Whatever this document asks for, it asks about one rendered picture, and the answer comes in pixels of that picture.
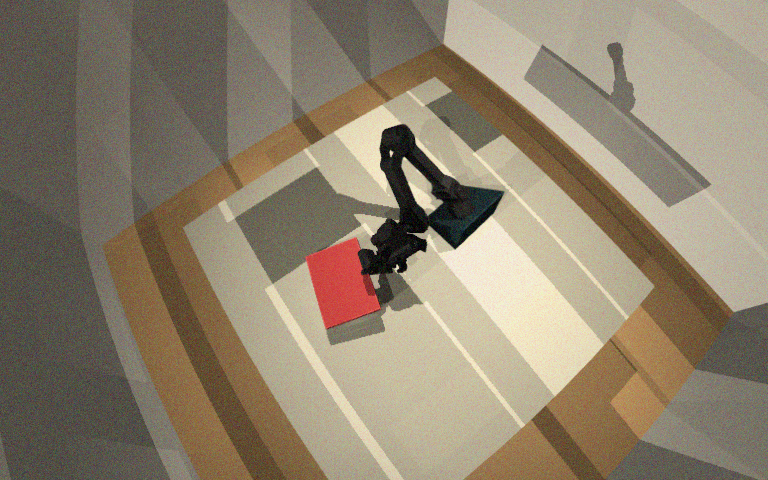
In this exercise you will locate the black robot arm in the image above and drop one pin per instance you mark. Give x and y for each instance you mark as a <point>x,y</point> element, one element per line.
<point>413,218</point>

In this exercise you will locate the red lid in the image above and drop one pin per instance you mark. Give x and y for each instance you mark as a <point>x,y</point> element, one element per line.
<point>343,294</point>

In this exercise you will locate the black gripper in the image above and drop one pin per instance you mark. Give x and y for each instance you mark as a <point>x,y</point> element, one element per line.
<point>381,264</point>

